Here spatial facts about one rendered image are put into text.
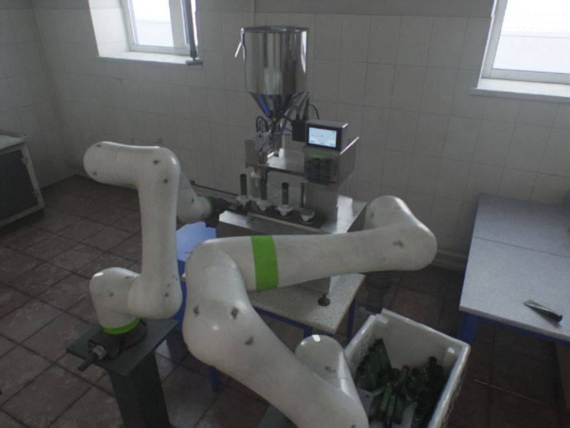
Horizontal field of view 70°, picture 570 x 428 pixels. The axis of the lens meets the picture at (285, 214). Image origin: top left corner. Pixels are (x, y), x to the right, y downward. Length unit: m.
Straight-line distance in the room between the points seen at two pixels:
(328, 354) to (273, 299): 0.83
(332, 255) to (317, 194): 1.01
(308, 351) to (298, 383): 0.25
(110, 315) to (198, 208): 0.50
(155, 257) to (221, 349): 0.61
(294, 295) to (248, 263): 1.07
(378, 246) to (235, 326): 0.36
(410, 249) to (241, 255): 0.35
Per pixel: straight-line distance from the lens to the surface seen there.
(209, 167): 4.03
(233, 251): 0.80
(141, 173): 1.18
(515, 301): 2.08
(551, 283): 2.29
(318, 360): 1.03
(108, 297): 1.35
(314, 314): 1.77
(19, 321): 3.35
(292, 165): 1.95
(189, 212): 1.58
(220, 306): 0.68
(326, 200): 1.83
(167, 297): 1.28
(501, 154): 3.11
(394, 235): 0.89
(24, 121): 5.17
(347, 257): 0.85
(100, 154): 1.26
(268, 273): 0.81
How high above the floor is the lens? 1.94
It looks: 28 degrees down
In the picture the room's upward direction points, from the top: straight up
